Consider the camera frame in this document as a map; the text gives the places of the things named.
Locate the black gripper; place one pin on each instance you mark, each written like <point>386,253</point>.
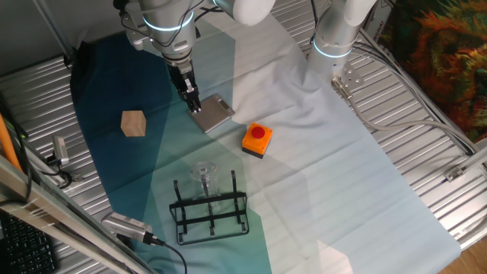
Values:
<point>180,70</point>

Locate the clear glass cup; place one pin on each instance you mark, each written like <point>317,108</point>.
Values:
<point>203,169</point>

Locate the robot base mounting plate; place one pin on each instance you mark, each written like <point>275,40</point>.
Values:
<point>352,76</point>

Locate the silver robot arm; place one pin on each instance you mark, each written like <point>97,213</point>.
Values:
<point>167,19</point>

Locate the silver digital kitchen scale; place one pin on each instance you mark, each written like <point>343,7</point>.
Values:
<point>215,114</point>

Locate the wooden cube block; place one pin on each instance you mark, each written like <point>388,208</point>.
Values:
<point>133,123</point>

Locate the grey square metal plate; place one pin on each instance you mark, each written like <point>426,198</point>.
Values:
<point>134,40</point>

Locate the orange emergency stop button box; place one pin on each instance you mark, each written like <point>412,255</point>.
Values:
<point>253,145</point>

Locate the teal white blue tablecloth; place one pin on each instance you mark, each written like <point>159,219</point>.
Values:
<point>304,171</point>

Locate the grey metal pole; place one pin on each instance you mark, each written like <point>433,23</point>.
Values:
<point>53,30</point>

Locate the orange pole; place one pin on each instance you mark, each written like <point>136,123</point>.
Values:
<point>7,144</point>

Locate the white cardboard box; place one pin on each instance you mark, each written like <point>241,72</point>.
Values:
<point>380,19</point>

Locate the black keyboard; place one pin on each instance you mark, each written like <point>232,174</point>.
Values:
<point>23,247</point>

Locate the colourful orange green cloth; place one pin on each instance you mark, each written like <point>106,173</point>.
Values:
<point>437,57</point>

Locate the small silver camera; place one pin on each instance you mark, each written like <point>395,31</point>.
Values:
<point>60,150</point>

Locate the silver ribbed camera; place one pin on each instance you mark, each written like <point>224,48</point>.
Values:
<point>123,224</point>

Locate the small camera mount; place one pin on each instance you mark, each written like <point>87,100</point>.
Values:
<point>62,176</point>

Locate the aluminium frame bar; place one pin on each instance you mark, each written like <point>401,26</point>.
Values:
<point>57,217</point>

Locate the metal table bracket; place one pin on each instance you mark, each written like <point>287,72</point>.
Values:
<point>454,174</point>

